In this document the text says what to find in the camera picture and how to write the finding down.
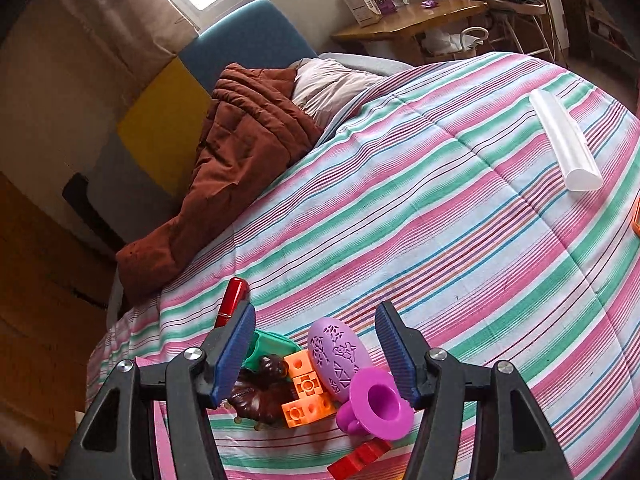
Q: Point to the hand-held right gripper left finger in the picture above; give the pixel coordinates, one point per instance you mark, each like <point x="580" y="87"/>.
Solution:
<point x="235" y="350"/>

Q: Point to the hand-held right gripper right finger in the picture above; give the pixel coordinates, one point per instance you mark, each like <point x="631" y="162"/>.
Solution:
<point x="395" y="350"/>

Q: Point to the green plastic toy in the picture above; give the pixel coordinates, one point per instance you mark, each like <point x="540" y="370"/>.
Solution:
<point x="272" y="345"/>

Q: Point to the brown plastic toy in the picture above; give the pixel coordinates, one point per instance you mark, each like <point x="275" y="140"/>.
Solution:
<point x="260" y="395"/>

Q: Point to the red lipstick tube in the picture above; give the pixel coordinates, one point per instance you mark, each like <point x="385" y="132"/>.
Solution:
<point x="232" y="295"/>

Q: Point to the magenta toy cup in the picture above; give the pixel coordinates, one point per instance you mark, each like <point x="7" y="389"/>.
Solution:
<point x="380" y="405"/>

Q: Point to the purple oval stencil toy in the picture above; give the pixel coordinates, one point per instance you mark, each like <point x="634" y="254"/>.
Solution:
<point x="335" y="350"/>

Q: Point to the orange building block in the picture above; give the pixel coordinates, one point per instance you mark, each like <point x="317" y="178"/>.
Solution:
<point x="305" y="385"/>

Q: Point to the red puzzle piece block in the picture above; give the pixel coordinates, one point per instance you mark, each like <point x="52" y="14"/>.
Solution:
<point x="360" y="457"/>

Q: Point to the orange plastic rack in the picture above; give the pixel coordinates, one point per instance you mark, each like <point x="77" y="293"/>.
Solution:
<point x="636" y="217"/>

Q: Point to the striped blanket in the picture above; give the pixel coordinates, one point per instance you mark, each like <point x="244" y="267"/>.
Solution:
<point x="425" y="210"/>

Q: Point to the brown quilt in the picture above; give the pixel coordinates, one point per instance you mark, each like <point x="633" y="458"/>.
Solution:
<point x="235" y="160"/>

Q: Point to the wooden cabinet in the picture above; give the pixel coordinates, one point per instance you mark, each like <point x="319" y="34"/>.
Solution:
<point x="45" y="310"/>

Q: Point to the blue yellow padded headboard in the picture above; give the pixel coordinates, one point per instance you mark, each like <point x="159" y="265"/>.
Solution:
<point x="150" y="125"/>

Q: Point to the white translucent plastic case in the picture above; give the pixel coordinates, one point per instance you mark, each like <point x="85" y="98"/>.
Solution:
<point x="565" y="145"/>

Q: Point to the pale pink pillow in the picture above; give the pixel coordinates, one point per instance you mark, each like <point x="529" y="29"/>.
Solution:
<point x="335" y="90"/>

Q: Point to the grey bedding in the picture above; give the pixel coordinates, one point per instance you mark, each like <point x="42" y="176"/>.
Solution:
<point x="370" y="64"/>

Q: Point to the white bag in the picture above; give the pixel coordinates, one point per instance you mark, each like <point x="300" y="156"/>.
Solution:
<point x="450" y="42"/>

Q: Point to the wooden desk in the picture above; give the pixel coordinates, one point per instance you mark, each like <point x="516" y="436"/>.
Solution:
<point x="415" y="22"/>

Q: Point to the beige curtain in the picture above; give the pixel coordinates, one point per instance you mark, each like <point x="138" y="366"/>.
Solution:
<point x="100" y="35"/>

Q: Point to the purple patterned box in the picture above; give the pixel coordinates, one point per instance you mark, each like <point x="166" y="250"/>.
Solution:
<point x="384" y="1"/>

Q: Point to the white cardboard box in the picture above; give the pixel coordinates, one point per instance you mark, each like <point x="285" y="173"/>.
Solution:
<point x="355" y="2"/>

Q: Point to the white stool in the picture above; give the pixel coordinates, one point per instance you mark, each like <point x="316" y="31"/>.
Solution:
<point x="520" y="7"/>

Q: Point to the wooden shelf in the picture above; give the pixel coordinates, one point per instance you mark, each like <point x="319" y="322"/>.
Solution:
<point x="610" y="30"/>

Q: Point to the black bed frame bar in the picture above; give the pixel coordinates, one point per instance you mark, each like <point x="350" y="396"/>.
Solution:
<point x="87" y="205"/>

